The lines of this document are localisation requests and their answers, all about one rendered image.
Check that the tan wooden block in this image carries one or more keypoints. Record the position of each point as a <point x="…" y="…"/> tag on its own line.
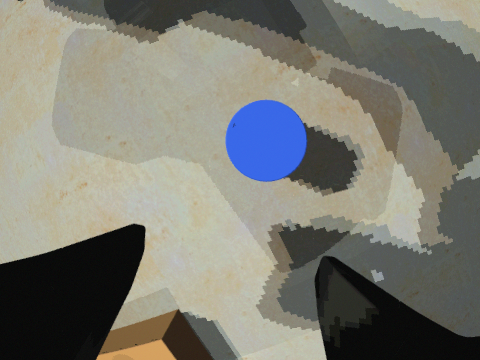
<point x="165" y="337"/>

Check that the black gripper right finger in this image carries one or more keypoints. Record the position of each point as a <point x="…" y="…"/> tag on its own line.
<point x="360" y="321"/>

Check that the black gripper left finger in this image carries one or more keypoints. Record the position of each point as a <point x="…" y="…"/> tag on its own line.
<point x="61" y="305"/>

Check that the dark blue marker cap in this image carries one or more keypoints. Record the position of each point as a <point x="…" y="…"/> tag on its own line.
<point x="266" y="140"/>

